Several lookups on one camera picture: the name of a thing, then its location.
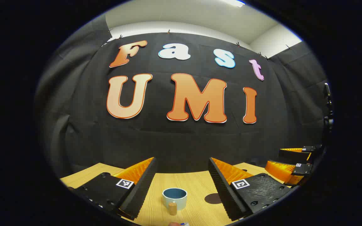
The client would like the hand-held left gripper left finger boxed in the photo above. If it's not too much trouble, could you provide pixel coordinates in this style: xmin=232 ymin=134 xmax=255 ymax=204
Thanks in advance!
xmin=69 ymin=157 xmax=157 ymax=220

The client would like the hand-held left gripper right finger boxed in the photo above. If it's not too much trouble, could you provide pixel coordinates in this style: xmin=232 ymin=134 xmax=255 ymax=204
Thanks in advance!
xmin=208 ymin=157 xmax=291 ymax=221

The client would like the dark round coaster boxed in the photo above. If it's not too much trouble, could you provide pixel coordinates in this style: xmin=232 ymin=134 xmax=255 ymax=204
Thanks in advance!
xmin=204 ymin=193 xmax=222 ymax=205

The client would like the pale blue cup wooden handle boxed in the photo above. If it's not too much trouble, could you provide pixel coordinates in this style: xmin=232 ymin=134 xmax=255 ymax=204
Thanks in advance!
xmin=162 ymin=187 xmax=188 ymax=216

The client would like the wooden desktop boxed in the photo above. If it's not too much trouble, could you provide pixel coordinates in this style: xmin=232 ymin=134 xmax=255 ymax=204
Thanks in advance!
xmin=60 ymin=162 xmax=294 ymax=226

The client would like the black backdrop cloth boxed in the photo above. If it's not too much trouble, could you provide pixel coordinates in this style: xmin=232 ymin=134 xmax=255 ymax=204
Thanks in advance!
xmin=35 ymin=14 xmax=334 ymax=175

